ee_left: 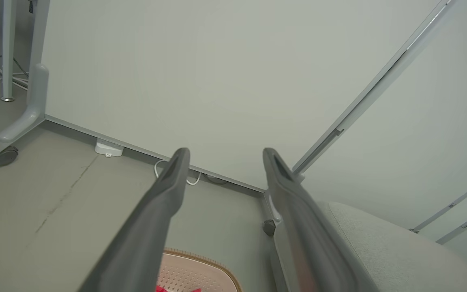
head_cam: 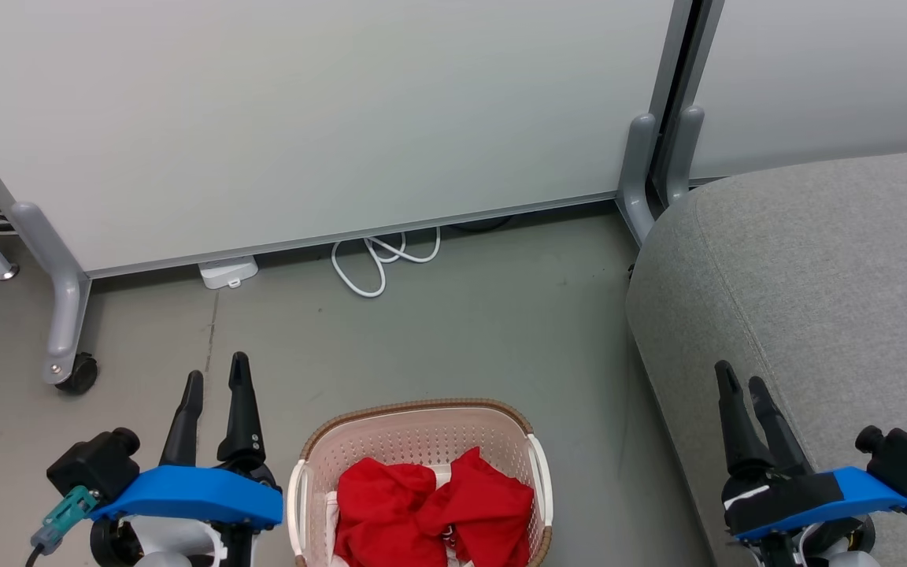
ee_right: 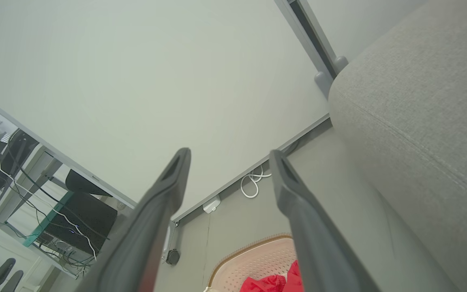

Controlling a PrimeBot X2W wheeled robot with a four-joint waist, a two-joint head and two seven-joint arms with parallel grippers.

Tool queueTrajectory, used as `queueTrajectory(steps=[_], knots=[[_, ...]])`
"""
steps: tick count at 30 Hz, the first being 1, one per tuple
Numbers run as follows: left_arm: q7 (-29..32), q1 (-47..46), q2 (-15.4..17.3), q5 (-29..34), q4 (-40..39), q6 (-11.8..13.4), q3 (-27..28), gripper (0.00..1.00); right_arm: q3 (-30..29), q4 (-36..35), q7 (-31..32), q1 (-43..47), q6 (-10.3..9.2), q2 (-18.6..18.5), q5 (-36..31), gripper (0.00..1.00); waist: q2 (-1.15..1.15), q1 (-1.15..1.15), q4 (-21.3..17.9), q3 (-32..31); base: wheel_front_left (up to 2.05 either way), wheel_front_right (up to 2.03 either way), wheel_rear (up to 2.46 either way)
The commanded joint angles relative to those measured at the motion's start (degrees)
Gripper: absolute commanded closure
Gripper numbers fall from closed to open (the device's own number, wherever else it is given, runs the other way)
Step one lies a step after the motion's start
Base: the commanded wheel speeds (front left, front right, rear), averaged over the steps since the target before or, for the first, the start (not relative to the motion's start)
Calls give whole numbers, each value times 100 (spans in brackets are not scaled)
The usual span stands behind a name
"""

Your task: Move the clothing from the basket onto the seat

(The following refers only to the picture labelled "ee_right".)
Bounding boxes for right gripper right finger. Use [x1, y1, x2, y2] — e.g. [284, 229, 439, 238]
[269, 150, 380, 292]

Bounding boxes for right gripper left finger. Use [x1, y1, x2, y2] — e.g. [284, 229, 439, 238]
[75, 148, 192, 292]

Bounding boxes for red garment with white trim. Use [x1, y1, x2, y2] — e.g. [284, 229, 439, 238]
[240, 260, 305, 292]

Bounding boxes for grey fabric sofa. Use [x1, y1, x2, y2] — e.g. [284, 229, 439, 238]
[329, 0, 467, 292]

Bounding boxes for cream perforated laundry basket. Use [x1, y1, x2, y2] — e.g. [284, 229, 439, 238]
[203, 234, 299, 292]

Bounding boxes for black computer tower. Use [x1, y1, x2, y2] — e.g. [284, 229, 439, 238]
[41, 191, 118, 256]

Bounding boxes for white power adapter box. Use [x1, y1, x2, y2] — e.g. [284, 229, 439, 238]
[202, 196, 222, 214]

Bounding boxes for black monitor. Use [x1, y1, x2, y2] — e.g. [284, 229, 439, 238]
[0, 129, 39, 203]

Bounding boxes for grey metal table legs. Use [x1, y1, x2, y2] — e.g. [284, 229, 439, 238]
[274, 0, 334, 98]

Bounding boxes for white looped cable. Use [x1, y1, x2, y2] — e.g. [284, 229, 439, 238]
[240, 164, 272, 199]

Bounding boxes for grey metal partition post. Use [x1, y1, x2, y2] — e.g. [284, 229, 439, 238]
[296, 0, 349, 75]

